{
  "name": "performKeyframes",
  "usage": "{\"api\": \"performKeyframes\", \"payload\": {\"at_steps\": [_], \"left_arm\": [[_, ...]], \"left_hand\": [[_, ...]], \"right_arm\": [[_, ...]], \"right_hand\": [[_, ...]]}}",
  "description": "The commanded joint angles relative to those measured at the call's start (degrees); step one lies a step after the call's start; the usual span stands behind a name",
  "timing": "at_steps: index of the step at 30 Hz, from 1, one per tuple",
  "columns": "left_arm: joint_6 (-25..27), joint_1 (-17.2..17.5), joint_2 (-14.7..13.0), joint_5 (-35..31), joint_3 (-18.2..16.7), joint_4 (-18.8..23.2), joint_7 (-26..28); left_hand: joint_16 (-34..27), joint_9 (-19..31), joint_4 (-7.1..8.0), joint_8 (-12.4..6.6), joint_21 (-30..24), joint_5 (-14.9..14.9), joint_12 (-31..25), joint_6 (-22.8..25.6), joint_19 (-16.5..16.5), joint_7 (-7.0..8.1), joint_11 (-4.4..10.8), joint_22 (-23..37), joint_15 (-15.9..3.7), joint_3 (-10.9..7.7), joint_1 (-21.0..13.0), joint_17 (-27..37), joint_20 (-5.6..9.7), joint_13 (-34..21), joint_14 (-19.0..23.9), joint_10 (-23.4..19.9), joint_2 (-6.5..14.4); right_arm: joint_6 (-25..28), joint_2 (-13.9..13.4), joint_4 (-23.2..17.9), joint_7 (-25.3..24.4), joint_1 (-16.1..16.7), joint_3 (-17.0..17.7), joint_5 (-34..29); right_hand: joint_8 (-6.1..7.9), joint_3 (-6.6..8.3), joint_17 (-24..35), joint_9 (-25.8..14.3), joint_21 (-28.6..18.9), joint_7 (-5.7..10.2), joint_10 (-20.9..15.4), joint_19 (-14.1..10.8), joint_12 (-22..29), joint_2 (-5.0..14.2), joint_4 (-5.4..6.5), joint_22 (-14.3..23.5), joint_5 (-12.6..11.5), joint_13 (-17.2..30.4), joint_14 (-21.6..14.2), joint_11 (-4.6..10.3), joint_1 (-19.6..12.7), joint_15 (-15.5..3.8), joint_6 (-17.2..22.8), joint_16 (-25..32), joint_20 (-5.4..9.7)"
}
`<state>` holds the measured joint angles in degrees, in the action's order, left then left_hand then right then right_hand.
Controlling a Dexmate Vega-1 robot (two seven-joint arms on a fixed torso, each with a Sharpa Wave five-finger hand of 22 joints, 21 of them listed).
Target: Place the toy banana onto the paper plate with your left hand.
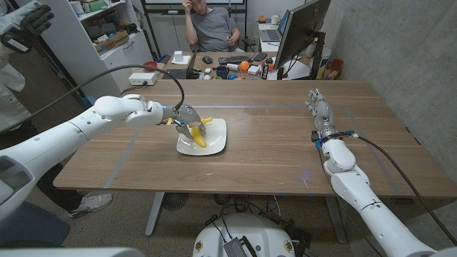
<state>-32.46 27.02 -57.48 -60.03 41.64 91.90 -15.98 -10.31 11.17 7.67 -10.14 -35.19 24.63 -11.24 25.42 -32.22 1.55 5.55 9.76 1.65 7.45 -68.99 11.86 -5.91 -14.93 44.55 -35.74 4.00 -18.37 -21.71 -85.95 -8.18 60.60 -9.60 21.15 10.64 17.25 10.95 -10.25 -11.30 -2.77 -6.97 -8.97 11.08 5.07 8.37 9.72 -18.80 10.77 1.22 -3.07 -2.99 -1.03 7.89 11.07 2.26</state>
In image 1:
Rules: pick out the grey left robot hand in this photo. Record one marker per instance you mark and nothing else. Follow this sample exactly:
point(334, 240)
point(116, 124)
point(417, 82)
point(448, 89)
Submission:
point(187, 116)

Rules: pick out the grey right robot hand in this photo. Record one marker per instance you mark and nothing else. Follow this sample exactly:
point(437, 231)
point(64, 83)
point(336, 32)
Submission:
point(324, 116)

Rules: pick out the yellow toy banana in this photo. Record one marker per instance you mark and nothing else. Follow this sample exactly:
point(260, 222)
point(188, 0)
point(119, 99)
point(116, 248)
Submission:
point(199, 140)

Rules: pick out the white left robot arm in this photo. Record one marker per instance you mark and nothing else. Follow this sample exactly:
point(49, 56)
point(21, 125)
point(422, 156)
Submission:
point(64, 135)

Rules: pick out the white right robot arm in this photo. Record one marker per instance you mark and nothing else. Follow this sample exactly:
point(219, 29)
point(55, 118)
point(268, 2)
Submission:
point(353, 185)

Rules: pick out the white paper plate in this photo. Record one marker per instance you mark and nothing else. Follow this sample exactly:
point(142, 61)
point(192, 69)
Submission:
point(216, 141)

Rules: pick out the black laptop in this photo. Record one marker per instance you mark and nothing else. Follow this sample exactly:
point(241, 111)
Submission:
point(175, 75)

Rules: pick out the red bag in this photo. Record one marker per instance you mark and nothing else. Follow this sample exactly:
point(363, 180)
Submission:
point(333, 69)

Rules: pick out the dark blue mug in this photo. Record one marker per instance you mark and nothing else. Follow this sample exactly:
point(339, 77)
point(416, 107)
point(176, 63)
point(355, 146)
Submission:
point(222, 72)

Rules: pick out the white rectangular device box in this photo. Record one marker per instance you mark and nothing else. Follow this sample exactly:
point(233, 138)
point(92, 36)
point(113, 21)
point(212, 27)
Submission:
point(143, 79)

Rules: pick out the black computer mouse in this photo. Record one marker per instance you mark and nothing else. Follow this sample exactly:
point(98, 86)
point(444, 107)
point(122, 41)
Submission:
point(207, 59)

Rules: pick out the red bowl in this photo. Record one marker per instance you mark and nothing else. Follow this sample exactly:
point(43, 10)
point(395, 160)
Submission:
point(150, 69)

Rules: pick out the small white block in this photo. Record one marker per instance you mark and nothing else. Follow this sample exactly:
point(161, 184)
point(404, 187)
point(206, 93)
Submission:
point(178, 56)

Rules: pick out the black monitor stand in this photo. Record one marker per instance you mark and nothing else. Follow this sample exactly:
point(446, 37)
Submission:
point(318, 53)

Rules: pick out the white bottle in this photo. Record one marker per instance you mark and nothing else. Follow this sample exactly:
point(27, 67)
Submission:
point(232, 66)

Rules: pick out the wooden office desk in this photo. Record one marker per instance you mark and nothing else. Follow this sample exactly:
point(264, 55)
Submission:
point(214, 53)

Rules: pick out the black keyboard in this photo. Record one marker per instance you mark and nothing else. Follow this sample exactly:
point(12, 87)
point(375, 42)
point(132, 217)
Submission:
point(233, 59)

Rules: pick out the black can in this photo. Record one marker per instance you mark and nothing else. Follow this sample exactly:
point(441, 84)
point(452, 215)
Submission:
point(264, 72)

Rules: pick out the orange ball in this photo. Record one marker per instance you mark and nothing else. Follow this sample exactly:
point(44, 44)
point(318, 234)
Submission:
point(244, 65)

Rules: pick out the large wooden table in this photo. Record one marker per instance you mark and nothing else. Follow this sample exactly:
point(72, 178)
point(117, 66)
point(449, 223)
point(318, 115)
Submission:
point(267, 167)

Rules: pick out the small white box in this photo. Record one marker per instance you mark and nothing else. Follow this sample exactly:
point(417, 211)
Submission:
point(253, 70)

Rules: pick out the round black floor fan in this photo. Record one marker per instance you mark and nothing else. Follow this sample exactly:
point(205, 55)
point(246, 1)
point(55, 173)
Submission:
point(175, 200)

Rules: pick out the black smartphone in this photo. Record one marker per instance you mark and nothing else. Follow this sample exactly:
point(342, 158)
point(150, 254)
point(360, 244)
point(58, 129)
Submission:
point(260, 56)

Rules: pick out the black computer monitor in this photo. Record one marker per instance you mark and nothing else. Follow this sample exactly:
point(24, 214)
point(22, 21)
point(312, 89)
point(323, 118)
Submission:
point(300, 32)

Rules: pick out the white side table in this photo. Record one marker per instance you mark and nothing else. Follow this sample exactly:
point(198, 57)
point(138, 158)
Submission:
point(267, 46)

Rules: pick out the seated man grey t-shirt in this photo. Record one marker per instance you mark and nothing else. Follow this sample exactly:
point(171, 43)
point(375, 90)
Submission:
point(214, 28)

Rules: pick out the silver laptop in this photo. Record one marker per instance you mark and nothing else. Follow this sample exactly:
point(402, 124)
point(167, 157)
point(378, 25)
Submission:
point(271, 35)

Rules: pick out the cardboard box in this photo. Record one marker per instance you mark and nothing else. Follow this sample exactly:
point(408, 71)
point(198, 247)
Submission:
point(114, 41)

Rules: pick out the white cup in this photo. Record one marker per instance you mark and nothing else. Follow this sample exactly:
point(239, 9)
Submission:
point(274, 19)

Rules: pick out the small orange object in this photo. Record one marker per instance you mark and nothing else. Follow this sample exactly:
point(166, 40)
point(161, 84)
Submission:
point(262, 19)

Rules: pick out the white shelf cabinet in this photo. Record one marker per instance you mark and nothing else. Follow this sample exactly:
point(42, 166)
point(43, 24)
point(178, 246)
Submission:
point(82, 53)

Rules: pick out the white sneaker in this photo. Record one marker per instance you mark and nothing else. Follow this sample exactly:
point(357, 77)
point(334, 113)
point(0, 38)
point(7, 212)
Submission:
point(91, 204)

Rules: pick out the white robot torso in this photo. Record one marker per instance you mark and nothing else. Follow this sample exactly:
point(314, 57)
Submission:
point(257, 232)

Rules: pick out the standing person white jacket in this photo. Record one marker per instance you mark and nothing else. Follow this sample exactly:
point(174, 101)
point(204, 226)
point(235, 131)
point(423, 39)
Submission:
point(10, 100)

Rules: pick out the black white teleoperation glove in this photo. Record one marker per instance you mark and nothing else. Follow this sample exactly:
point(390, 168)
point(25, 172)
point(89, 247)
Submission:
point(35, 19)

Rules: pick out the blue padded seat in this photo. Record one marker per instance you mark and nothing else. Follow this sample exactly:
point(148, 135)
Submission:
point(32, 228)

